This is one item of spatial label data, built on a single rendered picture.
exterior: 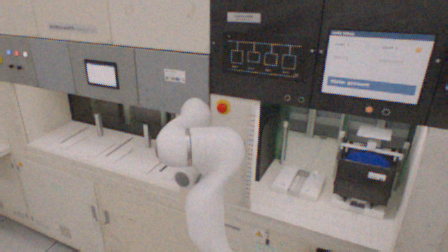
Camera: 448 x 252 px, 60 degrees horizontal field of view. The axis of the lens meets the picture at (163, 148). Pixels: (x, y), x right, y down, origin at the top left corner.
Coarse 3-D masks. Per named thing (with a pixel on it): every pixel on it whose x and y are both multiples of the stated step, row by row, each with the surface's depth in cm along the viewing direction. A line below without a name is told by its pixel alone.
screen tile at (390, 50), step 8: (384, 48) 116; (392, 48) 114; (400, 48) 113; (408, 48) 112; (424, 48) 110; (384, 56) 116; (392, 56) 115; (400, 56) 114; (408, 56) 113; (416, 56) 112; (424, 56) 111; (376, 64) 119; (384, 64) 117; (416, 64) 113; (376, 72) 120; (384, 72) 118; (392, 72) 117; (400, 72) 116; (408, 72) 115; (416, 72) 114; (408, 80) 116; (416, 80) 115
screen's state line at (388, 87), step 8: (328, 80) 128; (336, 80) 127; (344, 80) 126; (352, 80) 124; (360, 80) 123; (352, 88) 125; (360, 88) 124; (368, 88) 123; (376, 88) 122; (384, 88) 120; (392, 88) 119; (400, 88) 118; (408, 88) 117
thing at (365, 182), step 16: (368, 128) 160; (352, 144) 164; (368, 144) 158; (400, 160) 155; (336, 176) 163; (352, 176) 159; (368, 176) 155; (384, 176) 152; (336, 192) 166; (352, 192) 162; (368, 192) 158; (384, 192) 155
